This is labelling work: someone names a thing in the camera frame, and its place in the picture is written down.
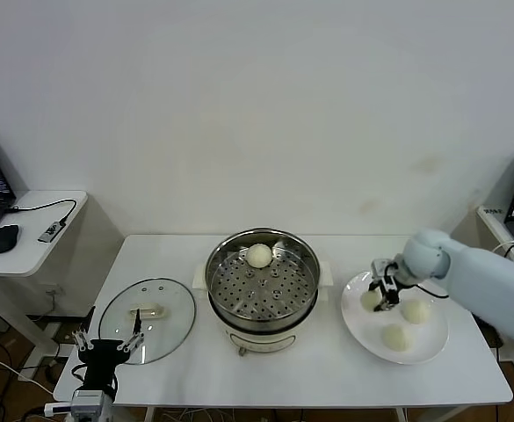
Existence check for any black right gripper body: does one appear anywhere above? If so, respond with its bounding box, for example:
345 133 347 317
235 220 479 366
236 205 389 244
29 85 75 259
381 263 409 304

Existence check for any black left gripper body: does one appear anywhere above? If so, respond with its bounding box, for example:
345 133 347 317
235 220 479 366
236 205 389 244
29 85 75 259
78 339 129 388

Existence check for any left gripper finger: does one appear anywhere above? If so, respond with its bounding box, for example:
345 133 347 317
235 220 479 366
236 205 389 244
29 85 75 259
72 307 96 352
116 309 146 353

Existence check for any white steamed baozi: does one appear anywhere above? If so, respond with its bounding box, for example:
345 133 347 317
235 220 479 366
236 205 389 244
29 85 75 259
245 244 272 269
400 298 431 325
380 324 414 353
360 290 381 311

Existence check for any round glass pot lid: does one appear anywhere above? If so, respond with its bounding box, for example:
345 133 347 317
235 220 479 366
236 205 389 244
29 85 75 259
98 277 197 365

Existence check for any stainless steel steamer basket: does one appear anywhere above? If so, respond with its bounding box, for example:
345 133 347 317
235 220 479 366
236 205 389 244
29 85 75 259
193 227 335 324

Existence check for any round white plate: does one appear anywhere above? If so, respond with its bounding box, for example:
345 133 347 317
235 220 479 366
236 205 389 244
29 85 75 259
341 269 451 366

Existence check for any white side table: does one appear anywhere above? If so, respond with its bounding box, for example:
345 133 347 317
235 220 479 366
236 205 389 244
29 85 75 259
0 189 125 368

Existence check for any grey usb adapter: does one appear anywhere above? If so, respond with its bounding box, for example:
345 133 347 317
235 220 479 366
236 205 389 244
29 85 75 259
38 218 71 244

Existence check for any cream electric cooker base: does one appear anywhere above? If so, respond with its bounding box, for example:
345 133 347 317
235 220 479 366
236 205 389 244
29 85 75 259
193 272 333 356

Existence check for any black computer mouse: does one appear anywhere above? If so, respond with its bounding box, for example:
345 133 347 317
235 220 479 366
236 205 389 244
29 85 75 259
0 223 21 254

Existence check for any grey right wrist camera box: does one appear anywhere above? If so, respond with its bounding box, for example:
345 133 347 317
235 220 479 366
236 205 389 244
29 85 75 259
371 258 393 279

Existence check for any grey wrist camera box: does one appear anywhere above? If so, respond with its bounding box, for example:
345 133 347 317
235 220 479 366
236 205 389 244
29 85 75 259
371 258 393 279
44 389 108 418

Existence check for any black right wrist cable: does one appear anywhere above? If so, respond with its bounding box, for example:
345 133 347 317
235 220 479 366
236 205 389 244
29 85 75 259
414 280 450 301

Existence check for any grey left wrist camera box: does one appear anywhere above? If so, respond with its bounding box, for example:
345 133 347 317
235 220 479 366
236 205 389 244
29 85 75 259
44 389 108 418

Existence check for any white floor cable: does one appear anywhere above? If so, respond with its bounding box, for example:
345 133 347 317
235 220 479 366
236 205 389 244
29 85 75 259
0 345 56 396

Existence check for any black laptop cable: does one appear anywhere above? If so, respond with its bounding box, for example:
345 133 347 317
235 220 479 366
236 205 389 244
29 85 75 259
4 198 78 225

